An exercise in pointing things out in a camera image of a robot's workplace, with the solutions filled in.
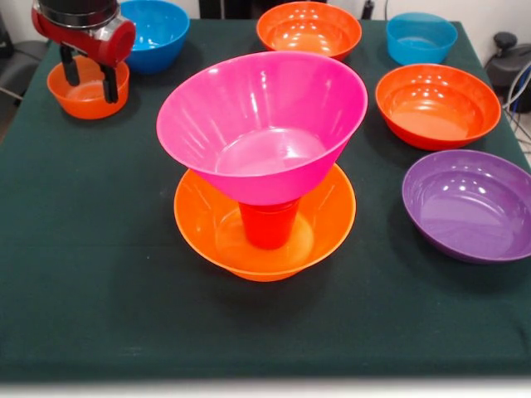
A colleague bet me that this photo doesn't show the wide red-orange bowl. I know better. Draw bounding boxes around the wide red-orange bowl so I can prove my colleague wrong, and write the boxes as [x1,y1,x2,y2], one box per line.
[374,63,502,152]
[256,1,363,62]

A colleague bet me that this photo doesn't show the small orange bowl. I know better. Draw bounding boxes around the small orange bowl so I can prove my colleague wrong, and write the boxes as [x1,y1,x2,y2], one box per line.
[46,56,131,121]

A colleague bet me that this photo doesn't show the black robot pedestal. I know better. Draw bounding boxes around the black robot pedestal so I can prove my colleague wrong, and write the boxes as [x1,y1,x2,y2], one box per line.
[198,0,291,20]

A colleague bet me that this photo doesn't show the wide purple bowl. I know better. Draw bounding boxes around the wide purple bowl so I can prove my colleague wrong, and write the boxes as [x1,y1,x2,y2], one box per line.
[401,148,531,265]

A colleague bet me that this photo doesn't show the dark green tablecloth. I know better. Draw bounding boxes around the dark green tablecloth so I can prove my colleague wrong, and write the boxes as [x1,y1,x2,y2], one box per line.
[0,16,531,381]

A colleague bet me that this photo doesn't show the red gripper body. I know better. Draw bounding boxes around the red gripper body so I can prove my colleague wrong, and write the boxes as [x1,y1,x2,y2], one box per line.
[31,7,137,68]

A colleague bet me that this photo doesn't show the small light blue bowl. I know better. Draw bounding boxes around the small light blue bowl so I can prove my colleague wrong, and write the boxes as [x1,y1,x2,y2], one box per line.
[385,12,459,66]

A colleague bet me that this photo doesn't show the tangled floor cables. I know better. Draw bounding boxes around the tangled floor cables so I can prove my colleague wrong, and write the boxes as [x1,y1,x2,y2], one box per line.
[501,61,531,154]

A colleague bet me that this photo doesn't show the orange cup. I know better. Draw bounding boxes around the orange cup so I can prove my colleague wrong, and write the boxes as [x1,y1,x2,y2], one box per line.
[238,201,300,251]

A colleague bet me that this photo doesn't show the large pink bowl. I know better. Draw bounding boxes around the large pink bowl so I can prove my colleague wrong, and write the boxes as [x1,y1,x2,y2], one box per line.
[155,51,369,207]

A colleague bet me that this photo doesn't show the grey office chair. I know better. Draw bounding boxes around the grey office chair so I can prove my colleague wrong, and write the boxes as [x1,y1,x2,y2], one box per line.
[0,10,53,113]

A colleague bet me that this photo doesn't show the large yellow-orange bowl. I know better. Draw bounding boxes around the large yellow-orange bowl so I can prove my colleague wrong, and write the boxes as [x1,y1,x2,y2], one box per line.
[173,163,358,283]

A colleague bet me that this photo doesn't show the large blue bowl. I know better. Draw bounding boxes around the large blue bowl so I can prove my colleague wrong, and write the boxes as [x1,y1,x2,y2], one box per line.
[119,0,191,75]

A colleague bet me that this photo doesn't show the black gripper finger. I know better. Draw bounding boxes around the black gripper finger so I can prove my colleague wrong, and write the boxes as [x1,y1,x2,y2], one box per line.
[98,61,120,104]
[59,43,81,88]

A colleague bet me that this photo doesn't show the black office chair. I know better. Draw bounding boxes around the black office chair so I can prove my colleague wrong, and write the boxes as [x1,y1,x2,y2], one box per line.
[484,32,531,88]

